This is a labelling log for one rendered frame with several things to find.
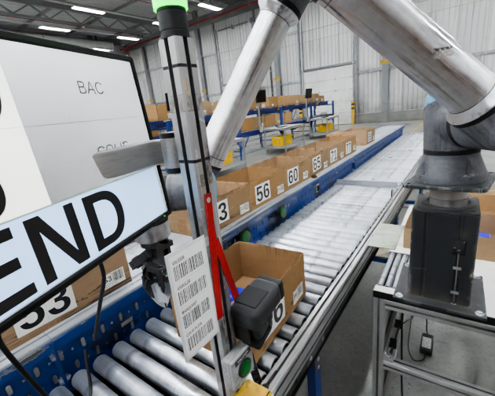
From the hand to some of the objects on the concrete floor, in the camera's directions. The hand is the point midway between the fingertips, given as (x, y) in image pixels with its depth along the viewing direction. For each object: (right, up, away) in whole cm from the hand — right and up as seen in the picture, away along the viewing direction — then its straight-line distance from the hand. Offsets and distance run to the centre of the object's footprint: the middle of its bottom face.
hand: (163, 302), depth 85 cm
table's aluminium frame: (+130, -64, +71) cm, 161 cm away
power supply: (+129, -57, +91) cm, 168 cm away
